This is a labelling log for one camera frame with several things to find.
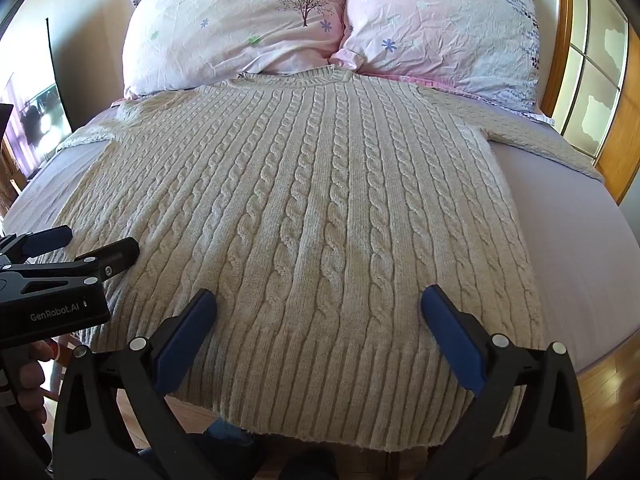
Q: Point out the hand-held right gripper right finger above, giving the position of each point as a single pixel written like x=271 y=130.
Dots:
x=451 y=341

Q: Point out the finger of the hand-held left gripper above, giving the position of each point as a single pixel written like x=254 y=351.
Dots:
x=49 y=239
x=117 y=255

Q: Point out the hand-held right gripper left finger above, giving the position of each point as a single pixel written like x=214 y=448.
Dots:
x=184 y=342

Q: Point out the person's left hand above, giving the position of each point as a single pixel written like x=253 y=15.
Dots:
x=34 y=377

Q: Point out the person's blue pants leg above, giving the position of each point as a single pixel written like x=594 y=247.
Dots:
x=222 y=435

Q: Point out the bed with lavender sheet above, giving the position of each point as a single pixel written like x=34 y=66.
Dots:
x=560 y=220

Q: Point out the tree print pillow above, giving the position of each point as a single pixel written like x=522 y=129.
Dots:
x=225 y=20

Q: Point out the pink floral pillow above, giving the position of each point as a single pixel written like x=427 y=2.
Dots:
x=440 y=30

